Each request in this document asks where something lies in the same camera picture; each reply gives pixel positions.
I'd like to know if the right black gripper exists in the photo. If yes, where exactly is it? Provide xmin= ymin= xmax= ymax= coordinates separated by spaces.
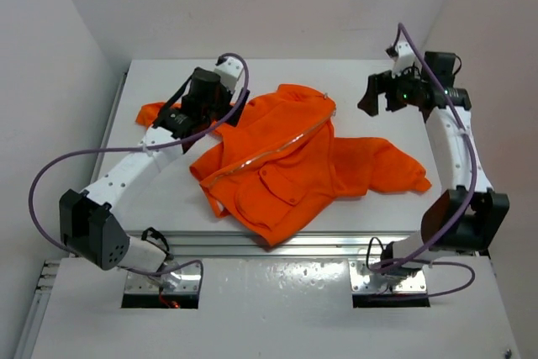
xmin=360 ymin=63 xmax=427 ymax=117

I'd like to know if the orange zip jacket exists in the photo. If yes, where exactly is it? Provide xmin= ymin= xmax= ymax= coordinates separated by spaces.
xmin=134 ymin=83 xmax=433 ymax=248

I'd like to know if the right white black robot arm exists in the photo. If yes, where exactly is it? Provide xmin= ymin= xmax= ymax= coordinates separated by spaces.
xmin=357 ymin=43 xmax=509 ymax=277

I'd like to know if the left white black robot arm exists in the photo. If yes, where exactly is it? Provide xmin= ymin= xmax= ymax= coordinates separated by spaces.
xmin=59 ymin=55 xmax=249 ymax=273

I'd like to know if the white front cover panel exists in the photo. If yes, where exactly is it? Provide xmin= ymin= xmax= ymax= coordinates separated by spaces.
xmin=33 ymin=256 xmax=520 ymax=358

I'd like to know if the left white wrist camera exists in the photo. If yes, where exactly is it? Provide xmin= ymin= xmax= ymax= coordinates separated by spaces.
xmin=214 ymin=56 xmax=244 ymax=93

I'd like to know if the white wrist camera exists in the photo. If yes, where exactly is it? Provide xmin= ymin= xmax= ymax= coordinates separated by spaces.
xmin=214 ymin=56 xmax=244 ymax=93
xmin=385 ymin=40 xmax=415 ymax=77

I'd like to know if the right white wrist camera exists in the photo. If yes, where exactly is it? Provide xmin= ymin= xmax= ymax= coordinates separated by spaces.
xmin=385 ymin=40 xmax=415 ymax=77

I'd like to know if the aluminium extrusion rail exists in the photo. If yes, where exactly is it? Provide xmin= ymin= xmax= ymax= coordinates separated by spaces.
xmin=75 ymin=230 xmax=476 ymax=257

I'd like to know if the right black thin cable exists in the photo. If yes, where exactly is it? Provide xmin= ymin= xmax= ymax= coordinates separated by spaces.
xmin=365 ymin=236 xmax=386 ymax=272

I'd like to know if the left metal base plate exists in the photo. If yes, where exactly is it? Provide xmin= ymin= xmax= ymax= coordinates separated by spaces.
xmin=124 ymin=260 xmax=204 ymax=295

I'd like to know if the metal base plate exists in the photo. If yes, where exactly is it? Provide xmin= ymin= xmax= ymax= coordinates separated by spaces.
xmin=348 ymin=260 xmax=427 ymax=295
xmin=124 ymin=260 xmax=204 ymax=295

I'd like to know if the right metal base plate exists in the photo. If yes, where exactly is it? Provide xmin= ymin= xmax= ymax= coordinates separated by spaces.
xmin=348 ymin=260 xmax=427 ymax=295

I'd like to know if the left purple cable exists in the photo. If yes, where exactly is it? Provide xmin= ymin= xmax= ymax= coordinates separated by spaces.
xmin=28 ymin=52 xmax=253 ymax=278

